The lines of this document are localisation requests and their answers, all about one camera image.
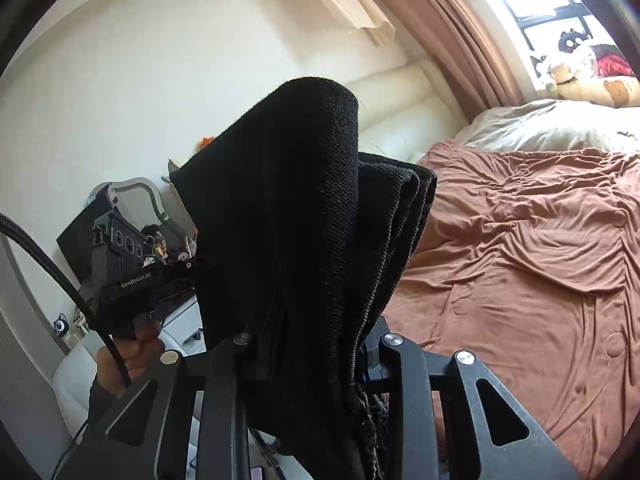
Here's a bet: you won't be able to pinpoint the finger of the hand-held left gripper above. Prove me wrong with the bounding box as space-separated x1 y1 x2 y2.
156 255 202 290

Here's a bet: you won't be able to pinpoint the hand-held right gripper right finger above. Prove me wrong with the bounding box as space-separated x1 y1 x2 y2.
362 331 581 480

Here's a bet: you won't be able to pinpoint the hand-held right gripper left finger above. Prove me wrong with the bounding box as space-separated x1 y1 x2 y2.
52 332 262 480

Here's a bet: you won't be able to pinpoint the black pants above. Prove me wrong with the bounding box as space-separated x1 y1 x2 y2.
169 76 438 480

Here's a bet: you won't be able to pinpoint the person's left forearm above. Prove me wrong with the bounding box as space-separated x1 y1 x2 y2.
86 372 133 428

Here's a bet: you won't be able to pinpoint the person's left hand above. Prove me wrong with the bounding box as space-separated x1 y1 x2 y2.
96 317 167 399

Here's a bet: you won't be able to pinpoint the white dressing table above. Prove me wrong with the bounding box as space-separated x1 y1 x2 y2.
162 292 206 358

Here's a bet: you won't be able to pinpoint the black white cat figurine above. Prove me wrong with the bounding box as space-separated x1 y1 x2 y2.
52 312 71 348

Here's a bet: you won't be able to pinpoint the brown blanket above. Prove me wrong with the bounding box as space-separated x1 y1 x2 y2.
385 140 640 478

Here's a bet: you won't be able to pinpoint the cream padded headboard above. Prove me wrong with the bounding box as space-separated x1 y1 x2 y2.
345 60 468 163

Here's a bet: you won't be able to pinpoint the cream curtain pelmet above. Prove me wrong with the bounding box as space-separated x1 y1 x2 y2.
295 0 396 43

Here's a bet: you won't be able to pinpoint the beige plush toy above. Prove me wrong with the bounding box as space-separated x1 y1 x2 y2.
532 52 593 101

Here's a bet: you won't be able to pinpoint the brown curtain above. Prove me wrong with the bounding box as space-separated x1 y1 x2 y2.
335 0 533 123

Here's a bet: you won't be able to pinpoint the black cat plush toy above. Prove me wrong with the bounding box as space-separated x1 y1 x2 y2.
557 29 596 56

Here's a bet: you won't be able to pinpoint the red cloth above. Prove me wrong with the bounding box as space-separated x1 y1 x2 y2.
595 52 633 78

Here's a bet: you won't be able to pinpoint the black braided cable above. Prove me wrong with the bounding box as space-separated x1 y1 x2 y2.
0 212 132 388

